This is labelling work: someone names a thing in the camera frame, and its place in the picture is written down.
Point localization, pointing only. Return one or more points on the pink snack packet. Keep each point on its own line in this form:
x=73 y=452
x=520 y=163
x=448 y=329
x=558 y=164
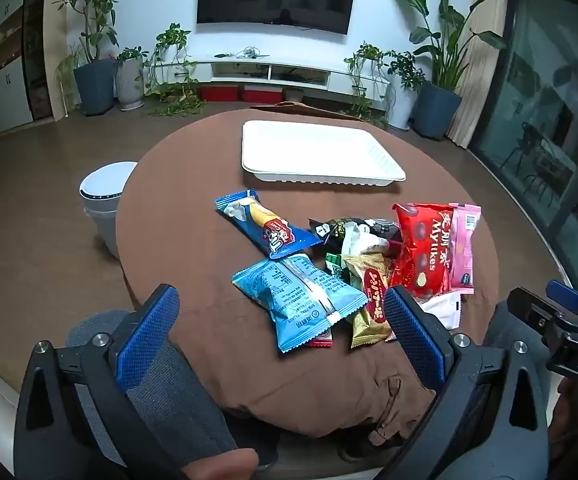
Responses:
x=465 y=245

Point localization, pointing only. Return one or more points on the gold snack packet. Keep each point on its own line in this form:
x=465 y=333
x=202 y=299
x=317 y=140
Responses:
x=371 y=290

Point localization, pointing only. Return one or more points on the round brown covered table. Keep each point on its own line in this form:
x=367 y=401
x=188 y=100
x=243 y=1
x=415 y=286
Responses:
x=184 y=230

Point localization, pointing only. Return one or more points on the white round bin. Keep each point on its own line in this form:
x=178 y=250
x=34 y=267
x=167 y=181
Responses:
x=103 y=195

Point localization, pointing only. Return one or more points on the red storage box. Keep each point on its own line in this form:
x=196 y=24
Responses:
x=262 y=94
x=220 y=93

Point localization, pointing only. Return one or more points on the red chocolate snack packet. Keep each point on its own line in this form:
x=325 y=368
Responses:
x=421 y=250

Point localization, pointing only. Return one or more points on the blue cartoon snack packet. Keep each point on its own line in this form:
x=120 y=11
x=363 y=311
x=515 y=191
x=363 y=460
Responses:
x=269 y=225

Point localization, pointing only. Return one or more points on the plain white snack packet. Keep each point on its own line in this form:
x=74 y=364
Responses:
x=441 y=312

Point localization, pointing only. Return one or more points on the potted tree in blue pot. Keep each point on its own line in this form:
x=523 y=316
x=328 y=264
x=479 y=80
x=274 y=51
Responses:
x=94 y=87

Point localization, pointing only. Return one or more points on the person's left leg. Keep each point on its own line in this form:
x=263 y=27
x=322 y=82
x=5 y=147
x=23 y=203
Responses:
x=179 y=400

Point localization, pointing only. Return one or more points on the wooden chair back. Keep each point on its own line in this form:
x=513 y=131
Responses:
x=281 y=105

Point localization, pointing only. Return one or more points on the light blue snack packet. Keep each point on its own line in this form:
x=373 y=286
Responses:
x=296 y=295

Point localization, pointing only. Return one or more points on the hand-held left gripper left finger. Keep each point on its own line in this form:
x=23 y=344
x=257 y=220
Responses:
x=151 y=330

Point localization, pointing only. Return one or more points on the plant in white ribbed pot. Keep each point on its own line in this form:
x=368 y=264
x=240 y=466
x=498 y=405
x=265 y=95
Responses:
x=130 y=85

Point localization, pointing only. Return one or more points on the broad-leaf plant in blue pot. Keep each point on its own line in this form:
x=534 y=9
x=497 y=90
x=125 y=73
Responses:
x=439 y=105

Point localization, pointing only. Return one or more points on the glass sliding door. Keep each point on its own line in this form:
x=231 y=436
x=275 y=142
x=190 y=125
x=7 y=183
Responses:
x=544 y=110

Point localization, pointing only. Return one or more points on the beige curtain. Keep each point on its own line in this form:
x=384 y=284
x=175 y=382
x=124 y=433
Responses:
x=481 y=60

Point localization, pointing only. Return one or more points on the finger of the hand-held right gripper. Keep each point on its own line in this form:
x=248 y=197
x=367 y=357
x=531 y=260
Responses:
x=565 y=295
x=531 y=310

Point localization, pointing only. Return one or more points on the leafy plant in white pot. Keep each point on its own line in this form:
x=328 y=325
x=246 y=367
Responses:
x=403 y=95

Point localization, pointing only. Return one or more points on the white plastic tray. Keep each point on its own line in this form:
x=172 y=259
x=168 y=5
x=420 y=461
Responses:
x=319 y=152

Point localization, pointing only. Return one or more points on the black snack packet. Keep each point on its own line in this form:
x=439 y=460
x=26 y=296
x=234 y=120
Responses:
x=334 y=227

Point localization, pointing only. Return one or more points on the green snack packet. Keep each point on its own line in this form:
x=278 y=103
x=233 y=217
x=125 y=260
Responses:
x=334 y=264

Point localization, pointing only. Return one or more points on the red and white snack packet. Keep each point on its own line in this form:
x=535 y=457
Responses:
x=321 y=343

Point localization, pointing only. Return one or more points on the white red-tipped snack packet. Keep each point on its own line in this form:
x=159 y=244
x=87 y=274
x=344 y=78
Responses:
x=364 y=241

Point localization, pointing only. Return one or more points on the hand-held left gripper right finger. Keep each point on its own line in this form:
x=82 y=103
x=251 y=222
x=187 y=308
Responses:
x=411 y=332

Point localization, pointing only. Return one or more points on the white television console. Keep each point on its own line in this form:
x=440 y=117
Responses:
x=269 y=67

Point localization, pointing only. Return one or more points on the trailing pothos plant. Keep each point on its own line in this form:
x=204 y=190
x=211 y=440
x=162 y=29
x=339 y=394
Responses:
x=174 y=80

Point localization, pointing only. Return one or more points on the trailing vine plant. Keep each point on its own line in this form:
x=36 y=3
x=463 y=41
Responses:
x=366 y=85

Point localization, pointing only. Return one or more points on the small round pot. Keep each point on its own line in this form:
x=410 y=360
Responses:
x=294 y=95

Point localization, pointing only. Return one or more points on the dark glass display cabinet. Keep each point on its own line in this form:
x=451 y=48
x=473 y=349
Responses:
x=36 y=35

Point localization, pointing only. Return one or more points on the person's left hand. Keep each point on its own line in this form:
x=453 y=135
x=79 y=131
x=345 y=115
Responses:
x=221 y=465

